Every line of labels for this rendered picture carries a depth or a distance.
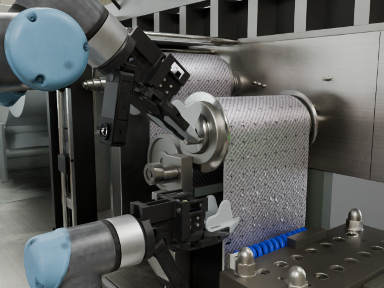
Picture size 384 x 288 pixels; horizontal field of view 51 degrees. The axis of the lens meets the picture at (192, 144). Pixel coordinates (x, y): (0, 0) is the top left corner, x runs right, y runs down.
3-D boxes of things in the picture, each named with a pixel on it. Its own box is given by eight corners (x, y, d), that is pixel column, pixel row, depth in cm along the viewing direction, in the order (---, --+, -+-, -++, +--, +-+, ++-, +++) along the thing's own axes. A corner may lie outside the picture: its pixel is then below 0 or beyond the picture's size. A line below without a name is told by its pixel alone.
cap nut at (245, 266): (229, 272, 67) (230, 246, 66) (244, 266, 69) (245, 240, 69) (245, 280, 64) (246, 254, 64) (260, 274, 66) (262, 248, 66)
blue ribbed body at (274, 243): (228, 267, 74) (228, 248, 73) (301, 239, 87) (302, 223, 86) (241, 274, 71) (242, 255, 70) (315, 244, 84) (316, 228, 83)
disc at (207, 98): (176, 165, 81) (176, 90, 79) (179, 164, 81) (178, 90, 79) (227, 179, 69) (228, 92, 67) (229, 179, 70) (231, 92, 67)
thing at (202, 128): (186, 104, 73) (210, 127, 69) (195, 104, 75) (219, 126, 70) (175, 138, 77) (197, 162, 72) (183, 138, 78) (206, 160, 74)
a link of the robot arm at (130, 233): (122, 279, 56) (96, 259, 62) (150, 270, 59) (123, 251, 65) (120, 227, 55) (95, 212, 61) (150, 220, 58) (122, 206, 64)
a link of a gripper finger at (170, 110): (195, 124, 64) (157, 89, 60) (190, 132, 64) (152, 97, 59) (179, 123, 68) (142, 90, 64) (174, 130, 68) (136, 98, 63)
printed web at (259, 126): (122, 251, 105) (116, 52, 97) (193, 231, 119) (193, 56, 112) (223, 321, 75) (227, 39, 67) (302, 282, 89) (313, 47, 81)
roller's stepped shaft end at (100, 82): (80, 92, 87) (80, 77, 86) (106, 91, 90) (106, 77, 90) (86, 92, 84) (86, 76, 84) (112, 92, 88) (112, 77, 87)
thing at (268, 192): (222, 261, 73) (223, 161, 71) (302, 231, 88) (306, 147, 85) (224, 262, 73) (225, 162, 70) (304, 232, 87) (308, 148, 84)
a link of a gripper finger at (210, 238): (235, 229, 67) (193, 242, 62) (235, 238, 68) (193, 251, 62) (216, 221, 71) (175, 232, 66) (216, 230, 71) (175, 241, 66)
